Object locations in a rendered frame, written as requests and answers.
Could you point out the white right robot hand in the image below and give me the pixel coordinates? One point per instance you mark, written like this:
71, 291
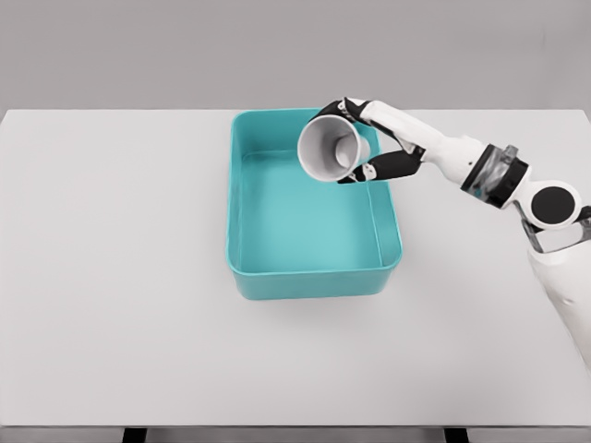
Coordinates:
398, 125

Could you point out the white paper cup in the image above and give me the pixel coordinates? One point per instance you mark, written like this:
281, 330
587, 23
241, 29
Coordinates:
329, 147

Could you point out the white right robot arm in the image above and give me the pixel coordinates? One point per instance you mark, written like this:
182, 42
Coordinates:
503, 173

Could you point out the teal plastic basket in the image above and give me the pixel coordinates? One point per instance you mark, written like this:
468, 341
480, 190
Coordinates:
305, 231

